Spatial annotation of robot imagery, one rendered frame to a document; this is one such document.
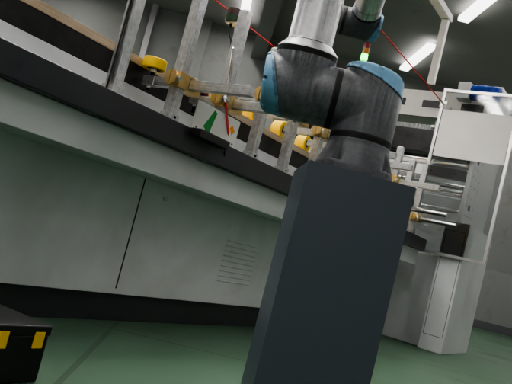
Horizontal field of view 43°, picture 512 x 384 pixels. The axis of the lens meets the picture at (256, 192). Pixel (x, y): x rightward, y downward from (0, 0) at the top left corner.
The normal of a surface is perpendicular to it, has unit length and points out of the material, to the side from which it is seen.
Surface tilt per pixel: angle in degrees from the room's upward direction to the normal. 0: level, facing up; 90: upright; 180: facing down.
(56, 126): 90
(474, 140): 90
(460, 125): 90
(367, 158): 70
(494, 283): 90
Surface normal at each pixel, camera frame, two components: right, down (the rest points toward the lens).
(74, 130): 0.83, 0.17
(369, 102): -0.04, -0.08
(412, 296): -0.50, -0.20
